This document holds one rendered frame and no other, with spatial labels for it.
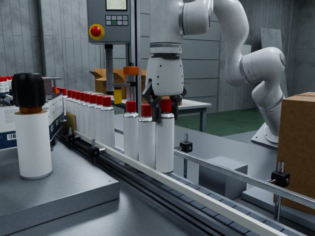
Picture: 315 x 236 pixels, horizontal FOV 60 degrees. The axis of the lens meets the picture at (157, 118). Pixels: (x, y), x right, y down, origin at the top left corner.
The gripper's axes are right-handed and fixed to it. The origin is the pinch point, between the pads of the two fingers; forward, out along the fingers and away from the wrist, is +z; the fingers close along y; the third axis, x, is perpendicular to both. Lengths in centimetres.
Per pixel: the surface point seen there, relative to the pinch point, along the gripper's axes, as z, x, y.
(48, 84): -4, -75, 9
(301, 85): 44, -344, -820
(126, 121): 4.6, -17.1, 2.1
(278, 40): -83, -352, -682
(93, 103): 1.7, -44.0, 1.1
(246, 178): 10.9, 24.5, -3.0
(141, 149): 11.5, -8.3, 2.3
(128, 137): 9.9, -16.6, 1.8
